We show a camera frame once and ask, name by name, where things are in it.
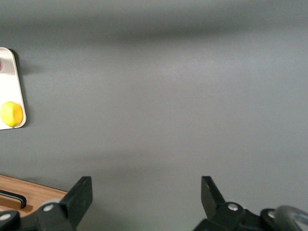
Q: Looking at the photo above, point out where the grey cable at right gripper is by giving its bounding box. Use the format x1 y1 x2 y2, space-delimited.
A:
274 205 308 231

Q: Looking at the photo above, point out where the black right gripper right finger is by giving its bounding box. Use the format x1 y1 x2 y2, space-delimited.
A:
201 176 226 219

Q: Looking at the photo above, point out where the wooden drawer front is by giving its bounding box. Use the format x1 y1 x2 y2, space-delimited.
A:
0 179 64 214

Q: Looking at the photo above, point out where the black drawer handle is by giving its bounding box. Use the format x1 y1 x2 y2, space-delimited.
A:
0 189 27 209

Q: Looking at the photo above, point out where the white rectangular tray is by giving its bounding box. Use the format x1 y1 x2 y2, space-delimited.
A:
0 47 27 131

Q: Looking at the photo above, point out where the yellow lemon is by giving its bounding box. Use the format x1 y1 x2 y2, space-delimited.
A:
0 101 24 128

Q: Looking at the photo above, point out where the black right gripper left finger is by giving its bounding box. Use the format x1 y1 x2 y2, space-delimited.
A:
59 176 93 230

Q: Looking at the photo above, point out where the wooden drawer cabinet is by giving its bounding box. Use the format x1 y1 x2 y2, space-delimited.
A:
0 174 68 214

